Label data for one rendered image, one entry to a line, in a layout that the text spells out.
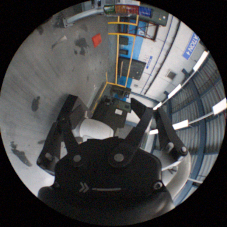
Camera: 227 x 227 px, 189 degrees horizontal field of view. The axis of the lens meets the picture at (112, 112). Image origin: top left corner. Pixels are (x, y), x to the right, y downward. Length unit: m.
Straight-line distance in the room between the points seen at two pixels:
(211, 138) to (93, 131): 4.37
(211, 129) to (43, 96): 4.71
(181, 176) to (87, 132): 0.51
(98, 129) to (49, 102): 0.35
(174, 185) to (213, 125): 4.22
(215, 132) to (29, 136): 4.69
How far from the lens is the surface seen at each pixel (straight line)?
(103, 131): 0.43
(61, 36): 0.49
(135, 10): 0.38
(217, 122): 4.39
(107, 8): 0.40
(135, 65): 5.22
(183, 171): 0.30
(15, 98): 0.39
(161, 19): 3.32
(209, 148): 4.31
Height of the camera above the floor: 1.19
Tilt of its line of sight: 7 degrees down
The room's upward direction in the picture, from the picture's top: 108 degrees clockwise
